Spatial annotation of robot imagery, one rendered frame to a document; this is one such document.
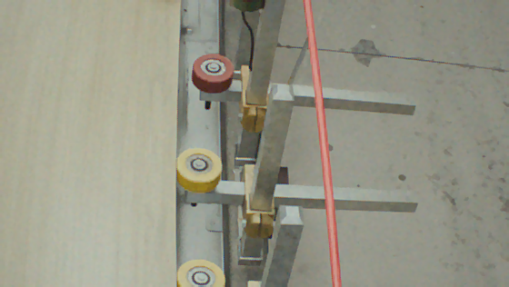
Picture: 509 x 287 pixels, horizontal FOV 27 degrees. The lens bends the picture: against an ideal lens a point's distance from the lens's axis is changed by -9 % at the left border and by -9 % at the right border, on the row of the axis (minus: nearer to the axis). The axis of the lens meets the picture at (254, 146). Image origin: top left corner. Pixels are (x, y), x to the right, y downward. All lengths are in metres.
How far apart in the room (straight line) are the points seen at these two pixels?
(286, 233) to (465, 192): 1.73
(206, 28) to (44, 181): 0.87
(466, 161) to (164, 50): 1.47
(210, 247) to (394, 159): 1.22
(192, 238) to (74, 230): 0.43
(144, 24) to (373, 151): 1.27
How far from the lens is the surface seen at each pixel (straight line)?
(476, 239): 3.22
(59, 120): 2.05
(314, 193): 2.05
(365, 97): 2.23
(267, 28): 2.02
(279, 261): 1.70
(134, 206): 1.91
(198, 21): 2.70
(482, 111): 3.61
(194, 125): 2.44
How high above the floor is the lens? 2.37
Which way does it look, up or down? 46 degrees down
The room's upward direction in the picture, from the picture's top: 11 degrees clockwise
